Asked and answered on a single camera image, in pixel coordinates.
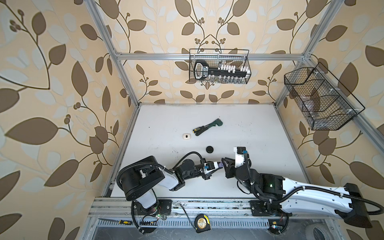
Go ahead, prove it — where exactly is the black earbud case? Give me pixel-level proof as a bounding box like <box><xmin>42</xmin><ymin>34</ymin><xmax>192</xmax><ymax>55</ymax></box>
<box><xmin>206</xmin><ymin>146</ymin><xmax>214</xmax><ymax>154</ymax></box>

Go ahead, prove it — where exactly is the beige earbud charging case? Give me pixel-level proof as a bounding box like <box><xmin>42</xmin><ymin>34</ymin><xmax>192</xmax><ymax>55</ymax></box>
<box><xmin>183</xmin><ymin>134</ymin><xmax>191</xmax><ymax>140</ymax></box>

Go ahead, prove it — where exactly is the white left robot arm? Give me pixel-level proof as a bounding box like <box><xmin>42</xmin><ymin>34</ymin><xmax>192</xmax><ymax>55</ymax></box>
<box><xmin>116</xmin><ymin>151</ymin><xmax>224</xmax><ymax>214</ymax></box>

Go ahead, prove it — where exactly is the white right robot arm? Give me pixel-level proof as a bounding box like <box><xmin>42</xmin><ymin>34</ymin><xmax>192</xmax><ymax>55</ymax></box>
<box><xmin>219</xmin><ymin>158</ymin><xmax>384</xmax><ymax>229</ymax></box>

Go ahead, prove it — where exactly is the green rivet gun tool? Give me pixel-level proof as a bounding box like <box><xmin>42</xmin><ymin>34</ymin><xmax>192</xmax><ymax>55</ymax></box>
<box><xmin>193</xmin><ymin>119</ymin><xmax>223</xmax><ymax>136</ymax></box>

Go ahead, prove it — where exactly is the yellow black tape measure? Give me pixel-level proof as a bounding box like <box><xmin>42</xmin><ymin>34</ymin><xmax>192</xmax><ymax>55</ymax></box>
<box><xmin>194</xmin><ymin>214</ymin><xmax>212</xmax><ymax>234</ymax></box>

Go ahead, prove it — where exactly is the black socket set holder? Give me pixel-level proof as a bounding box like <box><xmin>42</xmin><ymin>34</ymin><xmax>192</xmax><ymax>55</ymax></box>
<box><xmin>193</xmin><ymin>60</ymin><xmax>251</xmax><ymax>80</ymax></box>

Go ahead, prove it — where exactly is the grey tape roll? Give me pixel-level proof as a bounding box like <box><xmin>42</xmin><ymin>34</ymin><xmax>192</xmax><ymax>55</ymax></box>
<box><xmin>305</xmin><ymin>224</ymin><xmax>334</xmax><ymax>240</ymax></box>

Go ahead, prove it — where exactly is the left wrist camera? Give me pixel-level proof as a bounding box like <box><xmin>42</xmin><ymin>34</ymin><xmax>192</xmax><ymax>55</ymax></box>
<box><xmin>204</xmin><ymin>162</ymin><xmax>217</xmax><ymax>174</ymax></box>

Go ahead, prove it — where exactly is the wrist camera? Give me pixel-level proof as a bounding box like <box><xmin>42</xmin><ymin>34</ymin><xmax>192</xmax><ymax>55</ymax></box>
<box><xmin>204</xmin><ymin>162</ymin><xmax>217</xmax><ymax>174</ymax></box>
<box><xmin>234</xmin><ymin>147</ymin><xmax>248</xmax><ymax>168</ymax></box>

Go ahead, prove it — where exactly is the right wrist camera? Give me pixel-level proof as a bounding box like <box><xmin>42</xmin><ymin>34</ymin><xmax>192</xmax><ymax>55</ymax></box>
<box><xmin>234</xmin><ymin>147</ymin><xmax>248</xmax><ymax>168</ymax></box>

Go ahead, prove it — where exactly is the yellow handled screwdriver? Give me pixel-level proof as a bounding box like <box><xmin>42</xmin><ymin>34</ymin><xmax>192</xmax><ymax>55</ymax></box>
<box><xmin>99</xmin><ymin>218</ymin><xmax>132</xmax><ymax>226</ymax></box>

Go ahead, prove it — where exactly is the black wire basket back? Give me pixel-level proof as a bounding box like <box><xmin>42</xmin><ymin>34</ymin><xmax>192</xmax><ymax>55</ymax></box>
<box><xmin>189</xmin><ymin>48</ymin><xmax>252</xmax><ymax>85</ymax></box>

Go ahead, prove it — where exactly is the black wire basket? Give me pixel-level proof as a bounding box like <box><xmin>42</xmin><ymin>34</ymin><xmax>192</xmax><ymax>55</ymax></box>
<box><xmin>189</xmin><ymin>48</ymin><xmax>252</xmax><ymax>85</ymax></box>
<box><xmin>284</xmin><ymin>62</ymin><xmax>366</xmax><ymax>131</ymax></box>

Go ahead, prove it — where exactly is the black wire basket right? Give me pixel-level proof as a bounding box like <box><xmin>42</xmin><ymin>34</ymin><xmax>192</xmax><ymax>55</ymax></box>
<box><xmin>284</xmin><ymin>62</ymin><xmax>366</xmax><ymax>131</ymax></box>

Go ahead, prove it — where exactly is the aluminium frame post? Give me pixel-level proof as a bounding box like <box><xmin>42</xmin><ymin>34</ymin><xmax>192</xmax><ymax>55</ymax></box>
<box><xmin>274</xmin><ymin>0</ymin><xmax>344</xmax><ymax>109</ymax></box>

